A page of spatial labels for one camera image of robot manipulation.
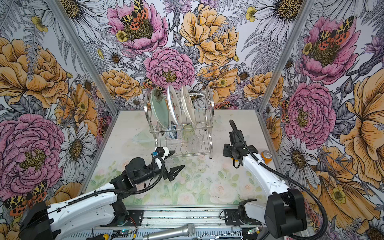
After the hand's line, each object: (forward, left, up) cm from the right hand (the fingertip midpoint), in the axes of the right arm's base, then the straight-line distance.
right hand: (228, 154), depth 86 cm
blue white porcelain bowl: (+14, +32, +1) cm, 35 cm away
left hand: (-9, +27, +10) cm, 30 cm away
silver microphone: (-34, +23, -6) cm, 41 cm away
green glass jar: (+15, +23, +1) cm, 27 cm away
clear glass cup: (+6, +20, +2) cm, 21 cm away
